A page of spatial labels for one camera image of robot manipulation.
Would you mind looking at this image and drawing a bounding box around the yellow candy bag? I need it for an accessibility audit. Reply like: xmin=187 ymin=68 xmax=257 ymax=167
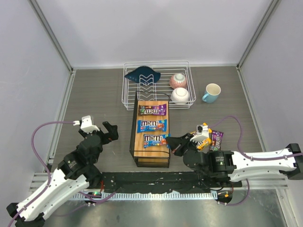
xmin=196 ymin=122 xmax=212 ymax=135
xmin=196 ymin=138 xmax=212 ymax=150

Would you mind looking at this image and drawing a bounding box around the blue candy bag long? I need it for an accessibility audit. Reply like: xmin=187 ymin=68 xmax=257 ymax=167
xmin=137 ymin=119 xmax=167 ymax=133

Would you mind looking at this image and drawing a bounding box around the blue candy bag short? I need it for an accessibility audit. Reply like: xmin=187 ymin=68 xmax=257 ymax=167
xmin=143 ymin=134 xmax=170 ymax=148

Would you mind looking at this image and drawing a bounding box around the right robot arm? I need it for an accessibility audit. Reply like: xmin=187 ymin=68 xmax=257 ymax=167
xmin=166 ymin=133 xmax=303 ymax=183

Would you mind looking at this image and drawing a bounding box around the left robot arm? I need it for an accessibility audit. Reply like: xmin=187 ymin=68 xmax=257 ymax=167
xmin=7 ymin=115 xmax=118 ymax=227

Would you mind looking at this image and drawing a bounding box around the purple brown candy bag lower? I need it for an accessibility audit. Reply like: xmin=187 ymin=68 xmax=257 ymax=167
xmin=210 ymin=130 xmax=224 ymax=151

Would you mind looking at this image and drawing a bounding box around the white bowl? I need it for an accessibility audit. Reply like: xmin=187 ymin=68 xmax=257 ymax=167
xmin=171 ymin=87 xmax=189 ymax=105

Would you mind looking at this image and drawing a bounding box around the pink patterned bowl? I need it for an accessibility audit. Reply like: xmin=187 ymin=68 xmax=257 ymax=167
xmin=169 ymin=73 xmax=187 ymax=89

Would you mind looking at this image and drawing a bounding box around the dark blue leaf plate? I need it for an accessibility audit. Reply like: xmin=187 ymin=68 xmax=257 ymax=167
xmin=125 ymin=66 xmax=161 ymax=86

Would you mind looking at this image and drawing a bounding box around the light blue mug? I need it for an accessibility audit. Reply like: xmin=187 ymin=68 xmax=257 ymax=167
xmin=202 ymin=83 xmax=221 ymax=104

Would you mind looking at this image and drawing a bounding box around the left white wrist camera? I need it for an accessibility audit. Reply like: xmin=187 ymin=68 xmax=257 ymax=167
xmin=72 ymin=115 xmax=100 ymax=134

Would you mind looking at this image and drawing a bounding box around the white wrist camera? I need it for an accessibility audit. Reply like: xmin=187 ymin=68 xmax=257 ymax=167
xmin=190 ymin=124 xmax=209 ymax=142
xmin=72 ymin=115 xmax=100 ymax=134

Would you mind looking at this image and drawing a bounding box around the black wire wooden shelf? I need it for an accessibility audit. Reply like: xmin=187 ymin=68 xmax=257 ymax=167
xmin=129 ymin=99 xmax=170 ymax=168

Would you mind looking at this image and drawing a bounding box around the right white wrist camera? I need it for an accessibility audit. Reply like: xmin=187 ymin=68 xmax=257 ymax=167
xmin=190 ymin=124 xmax=209 ymax=142

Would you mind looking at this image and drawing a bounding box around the white cable duct strip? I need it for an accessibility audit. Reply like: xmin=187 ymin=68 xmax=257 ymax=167
xmin=71 ymin=192 xmax=218 ymax=201

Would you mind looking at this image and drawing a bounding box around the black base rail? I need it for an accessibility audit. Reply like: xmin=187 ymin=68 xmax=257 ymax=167
xmin=103 ymin=171 xmax=242 ymax=194

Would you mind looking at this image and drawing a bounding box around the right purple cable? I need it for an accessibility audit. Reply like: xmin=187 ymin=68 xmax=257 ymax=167
xmin=209 ymin=115 xmax=303 ymax=206

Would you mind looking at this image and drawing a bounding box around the purple cable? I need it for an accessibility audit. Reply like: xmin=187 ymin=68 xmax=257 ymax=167
xmin=9 ymin=121 xmax=116 ymax=227
xmin=209 ymin=115 xmax=303 ymax=206

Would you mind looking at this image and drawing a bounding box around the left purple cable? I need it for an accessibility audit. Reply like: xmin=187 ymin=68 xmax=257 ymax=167
xmin=9 ymin=121 xmax=116 ymax=227

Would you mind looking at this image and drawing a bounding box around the white wire dish rack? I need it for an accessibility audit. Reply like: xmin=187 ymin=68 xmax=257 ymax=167
xmin=122 ymin=60 xmax=196 ymax=110

